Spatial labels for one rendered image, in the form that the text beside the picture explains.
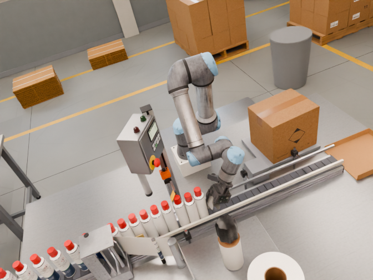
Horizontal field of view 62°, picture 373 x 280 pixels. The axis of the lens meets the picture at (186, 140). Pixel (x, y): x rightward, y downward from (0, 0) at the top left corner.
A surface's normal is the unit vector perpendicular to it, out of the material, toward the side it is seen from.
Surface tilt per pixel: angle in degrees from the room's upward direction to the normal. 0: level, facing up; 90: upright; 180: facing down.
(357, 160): 0
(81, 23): 90
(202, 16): 90
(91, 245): 0
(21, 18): 90
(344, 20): 90
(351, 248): 0
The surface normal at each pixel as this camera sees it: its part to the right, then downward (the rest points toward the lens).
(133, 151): -0.26, 0.66
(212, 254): -0.20, -0.75
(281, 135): 0.39, 0.53
